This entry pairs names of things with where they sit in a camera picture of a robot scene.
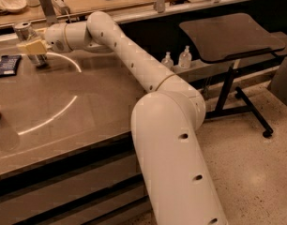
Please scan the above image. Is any clear sanitizer bottle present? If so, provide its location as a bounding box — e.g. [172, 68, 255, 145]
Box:
[178, 46, 192, 68]
[161, 52, 174, 70]

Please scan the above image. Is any right clear sanitizer bottle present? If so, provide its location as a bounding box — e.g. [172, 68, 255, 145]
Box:
[178, 46, 192, 68]

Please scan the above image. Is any silver redbull can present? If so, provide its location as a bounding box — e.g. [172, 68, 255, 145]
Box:
[13, 22, 48, 68]

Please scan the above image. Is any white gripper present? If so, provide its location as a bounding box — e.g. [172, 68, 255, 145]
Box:
[17, 23, 68, 55]

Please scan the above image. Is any black rolling laptop table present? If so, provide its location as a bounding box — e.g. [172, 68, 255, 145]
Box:
[179, 13, 285, 138]

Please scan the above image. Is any grey drawer cabinet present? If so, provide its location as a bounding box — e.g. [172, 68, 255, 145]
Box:
[0, 132, 151, 225]

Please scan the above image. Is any left clear sanitizer bottle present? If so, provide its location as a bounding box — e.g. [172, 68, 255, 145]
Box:
[161, 52, 174, 70]

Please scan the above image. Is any dark blue rxbar wrapper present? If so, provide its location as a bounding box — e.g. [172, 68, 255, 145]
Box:
[0, 54, 22, 77]

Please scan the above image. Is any white power strip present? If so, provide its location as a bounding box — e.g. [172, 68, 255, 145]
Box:
[51, 0, 70, 15]

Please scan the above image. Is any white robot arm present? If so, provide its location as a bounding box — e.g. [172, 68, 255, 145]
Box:
[18, 11, 229, 225]

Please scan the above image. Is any white bowl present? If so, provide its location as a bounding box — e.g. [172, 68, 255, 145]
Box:
[0, 0, 27, 13]

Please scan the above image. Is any left metal bracket post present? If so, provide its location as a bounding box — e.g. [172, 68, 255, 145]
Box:
[39, 0, 58, 26]

